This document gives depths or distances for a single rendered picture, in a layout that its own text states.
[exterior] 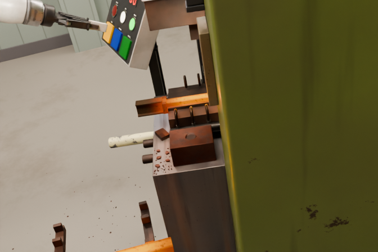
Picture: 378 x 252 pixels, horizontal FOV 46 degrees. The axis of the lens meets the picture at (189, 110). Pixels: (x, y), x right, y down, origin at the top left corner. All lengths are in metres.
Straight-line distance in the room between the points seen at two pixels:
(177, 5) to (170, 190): 0.50
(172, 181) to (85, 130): 2.00
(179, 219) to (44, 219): 1.40
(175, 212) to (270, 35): 0.73
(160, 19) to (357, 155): 0.57
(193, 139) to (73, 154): 1.85
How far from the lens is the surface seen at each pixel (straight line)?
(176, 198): 1.28
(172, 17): 1.14
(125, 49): 1.73
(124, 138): 1.87
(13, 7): 1.55
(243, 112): 0.79
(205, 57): 0.89
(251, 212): 0.96
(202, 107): 1.31
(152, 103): 1.33
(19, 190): 2.89
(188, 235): 1.39
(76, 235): 2.45
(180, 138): 1.22
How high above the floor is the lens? 1.71
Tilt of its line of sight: 33 degrees down
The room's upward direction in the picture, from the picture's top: 10 degrees counter-clockwise
